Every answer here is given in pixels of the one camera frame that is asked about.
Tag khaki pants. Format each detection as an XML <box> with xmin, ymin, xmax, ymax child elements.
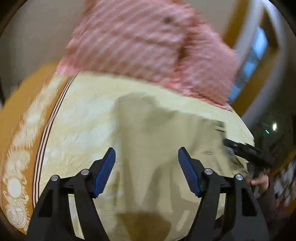
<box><xmin>115</xmin><ymin>94</ymin><xmax>247</xmax><ymax>240</ymax></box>

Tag person's right hand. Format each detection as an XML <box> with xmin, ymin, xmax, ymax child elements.
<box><xmin>245</xmin><ymin>174</ymin><xmax>269</xmax><ymax>198</ymax></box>

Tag yellow orange patterned bedspread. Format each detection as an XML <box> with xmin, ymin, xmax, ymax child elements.
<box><xmin>1</xmin><ymin>64</ymin><xmax>254</xmax><ymax>240</ymax></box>

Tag rear pink polka dot pillow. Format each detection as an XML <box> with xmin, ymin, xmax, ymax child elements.
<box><xmin>161</xmin><ymin>19</ymin><xmax>238</xmax><ymax>110</ymax></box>

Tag pink polka dot pillow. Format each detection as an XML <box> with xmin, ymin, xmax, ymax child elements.
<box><xmin>56</xmin><ymin>1</ymin><xmax>194</xmax><ymax>82</ymax></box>
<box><xmin>161</xmin><ymin>19</ymin><xmax>238</xmax><ymax>110</ymax></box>

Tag front pink polka dot pillow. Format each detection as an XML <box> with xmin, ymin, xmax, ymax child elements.
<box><xmin>56</xmin><ymin>1</ymin><xmax>194</xmax><ymax>82</ymax></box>

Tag window with orange frame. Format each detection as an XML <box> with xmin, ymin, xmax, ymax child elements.
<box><xmin>223</xmin><ymin>1</ymin><xmax>288</xmax><ymax>126</ymax></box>

